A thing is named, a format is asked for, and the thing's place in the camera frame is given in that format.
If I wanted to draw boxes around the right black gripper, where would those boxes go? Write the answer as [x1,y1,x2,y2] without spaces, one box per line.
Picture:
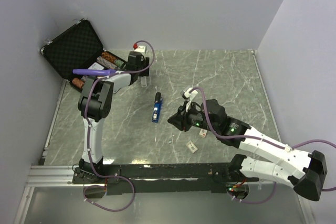
[167,100,218,133]

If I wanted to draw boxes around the white stapler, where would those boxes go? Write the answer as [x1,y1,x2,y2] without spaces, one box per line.
[140,76,148,88]

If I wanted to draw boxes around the blue stapler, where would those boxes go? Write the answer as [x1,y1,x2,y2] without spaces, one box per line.
[152,92,163,123]

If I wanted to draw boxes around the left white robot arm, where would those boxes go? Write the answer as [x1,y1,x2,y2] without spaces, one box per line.
[73,46,152,183]

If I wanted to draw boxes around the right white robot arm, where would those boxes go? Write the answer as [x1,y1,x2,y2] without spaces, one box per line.
[168,99,327,201]

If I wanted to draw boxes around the staple box with red label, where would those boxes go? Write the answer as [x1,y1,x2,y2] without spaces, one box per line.
[199,129,207,137]

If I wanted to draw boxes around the small white staple box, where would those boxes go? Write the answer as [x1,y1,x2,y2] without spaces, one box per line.
[186,141,198,153]

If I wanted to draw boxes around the black poker chip case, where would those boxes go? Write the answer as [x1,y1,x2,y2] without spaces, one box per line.
[40,18,127,92]

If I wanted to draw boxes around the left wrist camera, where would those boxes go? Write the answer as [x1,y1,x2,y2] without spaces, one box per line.
[133,42,147,55]

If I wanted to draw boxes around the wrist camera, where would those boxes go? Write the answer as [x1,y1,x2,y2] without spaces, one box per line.
[181,86,198,112]
[133,42,147,55]

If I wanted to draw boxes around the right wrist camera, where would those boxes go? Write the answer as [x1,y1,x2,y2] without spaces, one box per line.
[181,86,198,112]

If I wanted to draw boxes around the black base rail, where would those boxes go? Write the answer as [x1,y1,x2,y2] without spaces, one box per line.
[72,163,259,196]

